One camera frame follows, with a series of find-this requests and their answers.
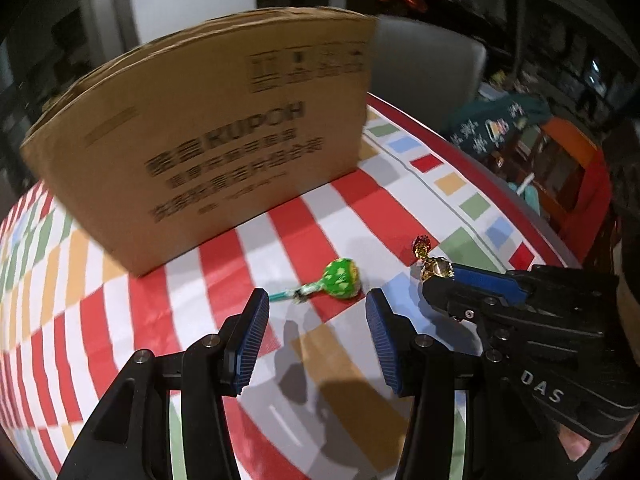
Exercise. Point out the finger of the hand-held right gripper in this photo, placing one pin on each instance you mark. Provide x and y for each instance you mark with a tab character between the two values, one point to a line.
485	282
460	302

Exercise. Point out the green lollipop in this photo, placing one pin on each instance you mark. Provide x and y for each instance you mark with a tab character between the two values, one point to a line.
342	277

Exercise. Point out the brown cardboard box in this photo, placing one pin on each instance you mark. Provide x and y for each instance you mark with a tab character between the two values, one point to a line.
200	135

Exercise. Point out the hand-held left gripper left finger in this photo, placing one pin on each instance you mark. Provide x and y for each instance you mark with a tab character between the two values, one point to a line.
247	340

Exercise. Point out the grey chair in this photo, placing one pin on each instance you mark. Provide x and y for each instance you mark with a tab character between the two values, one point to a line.
425	70

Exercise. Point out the colourful checkered tablecloth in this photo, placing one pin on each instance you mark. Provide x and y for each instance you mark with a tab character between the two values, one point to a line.
325	210

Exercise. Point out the orange chair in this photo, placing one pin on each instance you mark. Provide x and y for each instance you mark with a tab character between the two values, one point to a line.
595	175

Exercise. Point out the person's right hand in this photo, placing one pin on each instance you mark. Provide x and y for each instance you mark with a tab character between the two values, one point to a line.
587	447

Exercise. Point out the gold candy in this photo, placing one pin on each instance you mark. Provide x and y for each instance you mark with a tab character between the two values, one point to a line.
436	267

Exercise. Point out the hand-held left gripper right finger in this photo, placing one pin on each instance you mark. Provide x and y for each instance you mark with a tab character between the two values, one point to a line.
386	345

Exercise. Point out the cluttered shelf unit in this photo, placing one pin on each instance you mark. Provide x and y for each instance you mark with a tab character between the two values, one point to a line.
575	70

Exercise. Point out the green printed cloth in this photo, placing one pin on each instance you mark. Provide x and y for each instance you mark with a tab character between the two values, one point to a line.
495	127

